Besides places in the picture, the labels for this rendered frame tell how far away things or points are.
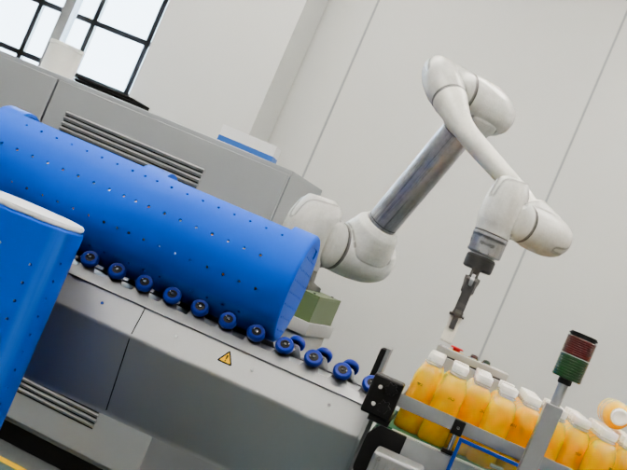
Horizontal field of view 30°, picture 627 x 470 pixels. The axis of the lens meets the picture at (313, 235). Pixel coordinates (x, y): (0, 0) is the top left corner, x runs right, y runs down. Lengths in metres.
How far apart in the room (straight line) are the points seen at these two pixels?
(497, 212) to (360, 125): 2.95
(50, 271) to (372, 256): 1.26
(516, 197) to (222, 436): 0.92
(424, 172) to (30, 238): 1.35
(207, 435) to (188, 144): 2.02
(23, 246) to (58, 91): 2.39
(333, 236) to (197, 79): 2.39
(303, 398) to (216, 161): 2.00
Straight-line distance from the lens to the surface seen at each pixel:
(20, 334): 2.65
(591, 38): 5.80
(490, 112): 3.41
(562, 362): 2.49
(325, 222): 3.49
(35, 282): 2.62
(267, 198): 4.53
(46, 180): 2.92
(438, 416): 2.67
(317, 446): 2.78
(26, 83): 5.01
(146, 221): 2.83
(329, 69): 5.91
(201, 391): 2.82
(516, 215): 2.94
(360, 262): 3.58
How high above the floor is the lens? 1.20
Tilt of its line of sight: 1 degrees up
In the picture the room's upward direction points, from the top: 23 degrees clockwise
